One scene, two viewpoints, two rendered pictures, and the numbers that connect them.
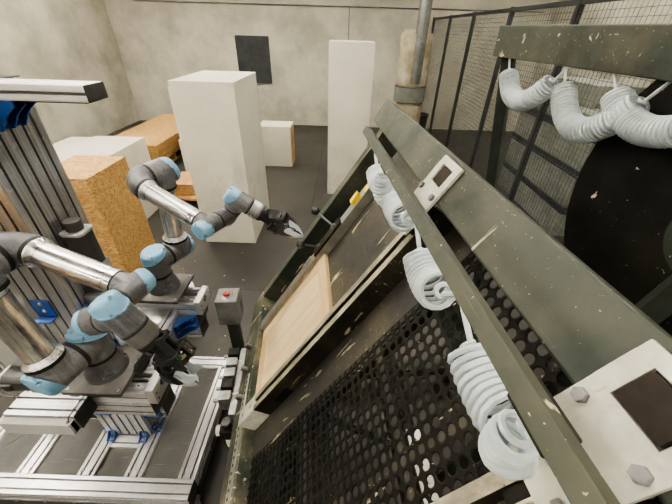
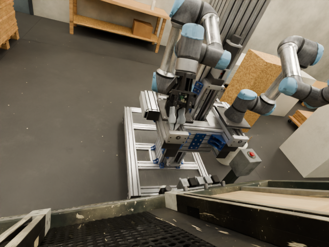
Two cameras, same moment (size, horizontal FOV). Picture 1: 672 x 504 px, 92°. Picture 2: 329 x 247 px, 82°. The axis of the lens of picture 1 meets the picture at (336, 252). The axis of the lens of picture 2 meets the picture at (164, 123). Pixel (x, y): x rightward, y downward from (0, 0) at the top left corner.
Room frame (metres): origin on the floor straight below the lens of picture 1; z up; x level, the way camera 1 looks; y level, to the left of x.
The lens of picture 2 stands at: (0.27, -0.10, 1.76)
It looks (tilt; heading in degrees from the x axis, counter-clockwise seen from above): 38 degrees down; 65
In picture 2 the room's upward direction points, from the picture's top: 21 degrees clockwise
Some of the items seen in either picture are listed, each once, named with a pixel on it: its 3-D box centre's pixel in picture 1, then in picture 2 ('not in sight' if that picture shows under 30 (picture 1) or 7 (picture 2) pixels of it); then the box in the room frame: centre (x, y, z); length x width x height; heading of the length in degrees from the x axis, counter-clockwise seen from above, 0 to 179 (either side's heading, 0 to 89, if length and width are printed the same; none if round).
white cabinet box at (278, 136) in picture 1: (277, 143); not in sight; (6.18, 1.17, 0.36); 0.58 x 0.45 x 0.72; 90
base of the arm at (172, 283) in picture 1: (162, 279); (236, 111); (1.28, 0.90, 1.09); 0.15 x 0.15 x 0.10
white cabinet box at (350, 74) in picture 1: (348, 122); not in sight; (5.07, -0.13, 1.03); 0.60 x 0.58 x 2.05; 0
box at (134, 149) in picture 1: (110, 185); (272, 87); (3.79, 2.88, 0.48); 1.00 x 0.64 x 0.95; 0
